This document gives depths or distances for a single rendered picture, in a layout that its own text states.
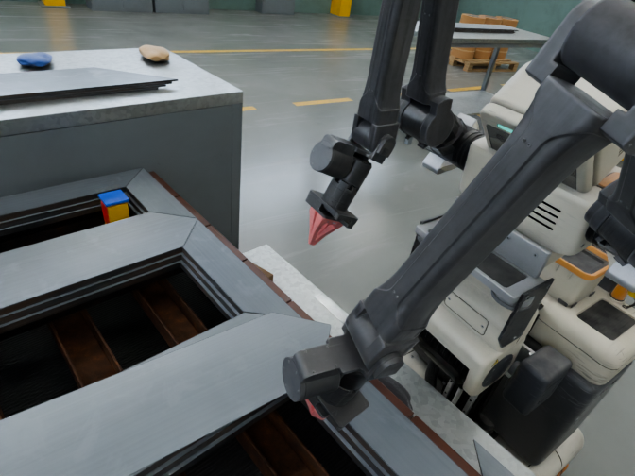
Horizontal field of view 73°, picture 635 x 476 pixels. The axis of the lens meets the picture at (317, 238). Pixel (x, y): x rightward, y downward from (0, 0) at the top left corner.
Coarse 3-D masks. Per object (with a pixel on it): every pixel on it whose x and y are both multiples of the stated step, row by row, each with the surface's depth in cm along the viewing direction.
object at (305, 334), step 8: (272, 312) 90; (280, 320) 88; (288, 320) 89; (296, 320) 89; (304, 320) 89; (288, 328) 87; (296, 328) 87; (304, 328) 88; (312, 328) 88; (296, 336) 85; (304, 336) 86; (312, 336) 86; (320, 336) 86; (304, 344) 84; (312, 344) 84; (320, 344) 85
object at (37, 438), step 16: (48, 400) 68; (16, 416) 66; (32, 416) 66; (48, 416) 66; (0, 432) 63; (16, 432) 64; (32, 432) 64; (48, 432) 64; (0, 448) 62; (16, 448) 62; (32, 448) 62; (48, 448) 62; (64, 448) 63; (0, 464) 60; (16, 464) 60; (32, 464) 60; (48, 464) 61; (64, 464) 61
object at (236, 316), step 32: (128, 192) 123; (0, 224) 105; (32, 224) 110; (160, 256) 101; (64, 288) 89; (96, 288) 93; (0, 320) 82; (32, 320) 86; (256, 416) 74; (192, 448) 67; (352, 448) 72
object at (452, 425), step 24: (264, 264) 131; (288, 264) 133; (288, 288) 124; (312, 288) 125; (312, 312) 117; (408, 384) 102; (432, 408) 97; (456, 408) 98; (456, 432) 93; (480, 432) 94; (504, 456) 90
